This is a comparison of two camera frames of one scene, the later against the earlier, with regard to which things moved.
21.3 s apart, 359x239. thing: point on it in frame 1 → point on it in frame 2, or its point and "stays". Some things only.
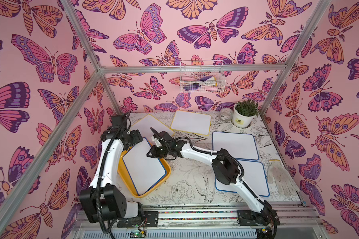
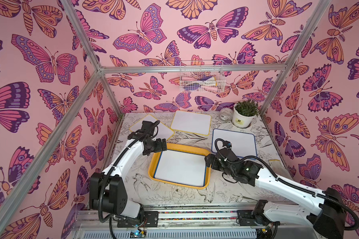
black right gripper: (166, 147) → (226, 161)
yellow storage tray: (123, 172) → (207, 181)
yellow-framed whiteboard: (147, 122) stays
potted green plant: (244, 112) stays
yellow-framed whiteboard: (191, 122) stays
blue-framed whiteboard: (254, 176) → (182, 168)
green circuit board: (139, 234) stays
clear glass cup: (226, 114) stays
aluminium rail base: (206, 221) stays
